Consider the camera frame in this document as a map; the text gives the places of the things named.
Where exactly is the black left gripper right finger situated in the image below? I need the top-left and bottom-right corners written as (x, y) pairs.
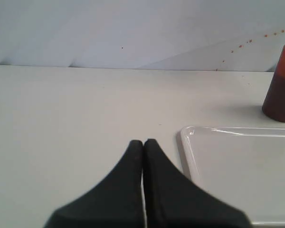
top-left (143, 139), bottom-right (252, 228)

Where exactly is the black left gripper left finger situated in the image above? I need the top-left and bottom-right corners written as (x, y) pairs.
top-left (45, 140), bottom-right (144, 228)

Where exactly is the red ketchup squeeze bottle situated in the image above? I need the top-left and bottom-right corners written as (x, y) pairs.
top-left (262, 45), bottom-right (285, 123)

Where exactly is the white rectangular tray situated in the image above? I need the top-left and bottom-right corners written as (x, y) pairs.
top-left (180, 126), bottom-right (285, 228)

